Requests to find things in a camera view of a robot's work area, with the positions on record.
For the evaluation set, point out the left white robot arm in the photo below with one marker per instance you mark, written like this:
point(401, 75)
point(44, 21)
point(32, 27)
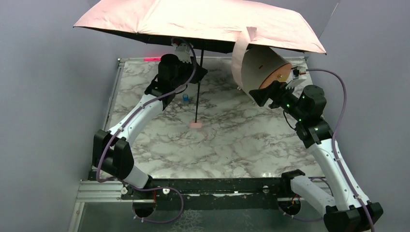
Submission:
point(112, 155)

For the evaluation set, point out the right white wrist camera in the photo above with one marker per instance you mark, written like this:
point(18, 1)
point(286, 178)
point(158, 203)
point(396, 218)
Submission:
point(299, 75)

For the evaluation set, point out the small blue cap bottle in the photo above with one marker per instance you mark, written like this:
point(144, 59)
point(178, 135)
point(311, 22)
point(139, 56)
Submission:
point(185, 99)

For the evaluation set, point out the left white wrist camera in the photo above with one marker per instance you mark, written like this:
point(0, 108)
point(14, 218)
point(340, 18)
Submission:
point(183, 52)

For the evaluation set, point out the beige cylindrical umbrella stand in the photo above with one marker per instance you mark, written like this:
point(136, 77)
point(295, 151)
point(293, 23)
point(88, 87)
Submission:
point(261, 66)

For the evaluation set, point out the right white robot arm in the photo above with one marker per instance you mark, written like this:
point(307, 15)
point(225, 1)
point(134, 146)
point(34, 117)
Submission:
point(347, 208)

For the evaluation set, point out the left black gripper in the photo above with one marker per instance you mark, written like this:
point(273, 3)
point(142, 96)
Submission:
point(195, 73)

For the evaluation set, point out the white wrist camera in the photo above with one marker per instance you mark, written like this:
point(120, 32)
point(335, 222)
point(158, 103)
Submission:
point(183, 52)
point(299, 75)

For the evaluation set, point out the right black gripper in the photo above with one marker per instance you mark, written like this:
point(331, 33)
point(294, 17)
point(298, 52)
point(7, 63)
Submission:
point(272, 94)

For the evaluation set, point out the pink tape marker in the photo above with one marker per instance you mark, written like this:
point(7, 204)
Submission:
point(156, 59)

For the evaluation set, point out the pink folding umbrella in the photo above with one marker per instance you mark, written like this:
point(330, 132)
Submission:
point(223, 26)

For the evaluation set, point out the aluminium table frame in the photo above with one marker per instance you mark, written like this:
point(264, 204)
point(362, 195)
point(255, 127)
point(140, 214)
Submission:
point(221, 133)

